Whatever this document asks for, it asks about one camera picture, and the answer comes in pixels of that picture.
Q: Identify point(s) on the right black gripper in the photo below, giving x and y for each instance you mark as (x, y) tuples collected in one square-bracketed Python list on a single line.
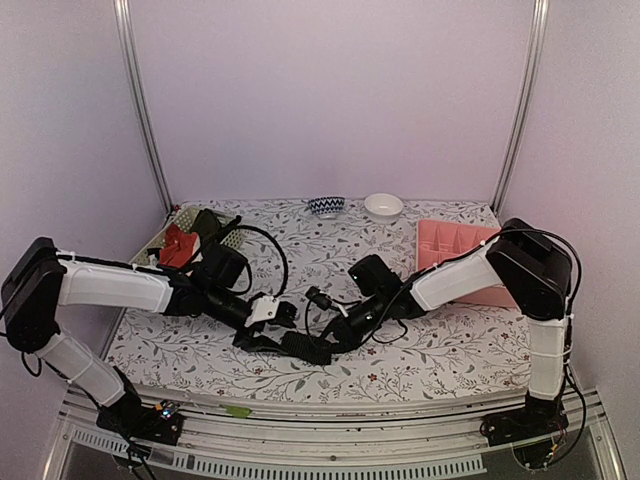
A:
[(346, 339)]

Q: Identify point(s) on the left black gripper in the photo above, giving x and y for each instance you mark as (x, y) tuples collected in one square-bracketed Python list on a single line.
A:
[(258, 344)]

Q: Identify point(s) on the black striped underwear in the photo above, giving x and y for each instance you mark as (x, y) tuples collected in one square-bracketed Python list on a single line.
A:
[(313, 350)]

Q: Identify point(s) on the red cloth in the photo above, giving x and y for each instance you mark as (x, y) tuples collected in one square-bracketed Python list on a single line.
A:
[(179, 247)]

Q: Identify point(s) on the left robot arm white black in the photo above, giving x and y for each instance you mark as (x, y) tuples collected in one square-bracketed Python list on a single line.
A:
[(46, 278)]

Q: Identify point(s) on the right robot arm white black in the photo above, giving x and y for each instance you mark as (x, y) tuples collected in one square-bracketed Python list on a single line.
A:
[(541, 271)]

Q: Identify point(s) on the green tape piece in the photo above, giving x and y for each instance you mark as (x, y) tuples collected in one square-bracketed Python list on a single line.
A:
[(238, 411)]

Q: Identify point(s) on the beige perforated plastic basket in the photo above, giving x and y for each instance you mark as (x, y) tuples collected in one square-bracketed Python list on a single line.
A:
[(184, 217)]

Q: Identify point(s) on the blue white zigzag bowl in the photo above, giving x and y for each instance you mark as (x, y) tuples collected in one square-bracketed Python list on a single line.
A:
[(326, 206)]

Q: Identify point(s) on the floral patterned table mat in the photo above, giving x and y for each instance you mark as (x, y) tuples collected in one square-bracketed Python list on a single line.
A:
[(456, 351)]

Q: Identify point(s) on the dark green cloth in basket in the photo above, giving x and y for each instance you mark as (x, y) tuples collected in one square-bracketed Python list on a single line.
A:
[(207, 226)]

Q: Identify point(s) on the small white bowl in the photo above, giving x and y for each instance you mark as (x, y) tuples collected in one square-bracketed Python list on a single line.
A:
[(383, 208)]

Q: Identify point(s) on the pink divided organizer tray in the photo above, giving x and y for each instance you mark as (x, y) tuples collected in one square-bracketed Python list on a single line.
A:
[(437, 241)]

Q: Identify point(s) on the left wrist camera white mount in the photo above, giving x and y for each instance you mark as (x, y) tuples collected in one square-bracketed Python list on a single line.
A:
[(273, 311)]

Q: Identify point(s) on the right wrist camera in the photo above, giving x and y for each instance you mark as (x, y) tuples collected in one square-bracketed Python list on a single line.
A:
[(324, 302)]

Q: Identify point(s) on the front aluminium rail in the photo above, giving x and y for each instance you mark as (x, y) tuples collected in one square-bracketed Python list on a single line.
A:
[(428, 439)]

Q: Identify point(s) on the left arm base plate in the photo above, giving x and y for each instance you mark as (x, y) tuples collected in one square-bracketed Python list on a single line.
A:
[(132, 420)]

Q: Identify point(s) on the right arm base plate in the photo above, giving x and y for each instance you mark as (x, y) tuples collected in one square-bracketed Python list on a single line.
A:
[(519, 425)]

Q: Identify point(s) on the left aluminium frame post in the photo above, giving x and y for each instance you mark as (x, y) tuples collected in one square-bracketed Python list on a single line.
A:
[(125, 31)]

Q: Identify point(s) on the aluminium frame post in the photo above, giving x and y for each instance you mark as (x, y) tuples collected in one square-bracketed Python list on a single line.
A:
[(533, 57), (125, 31)]

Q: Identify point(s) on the right aluminium frame post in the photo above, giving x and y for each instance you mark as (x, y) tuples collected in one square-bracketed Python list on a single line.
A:
[(533, 57)]

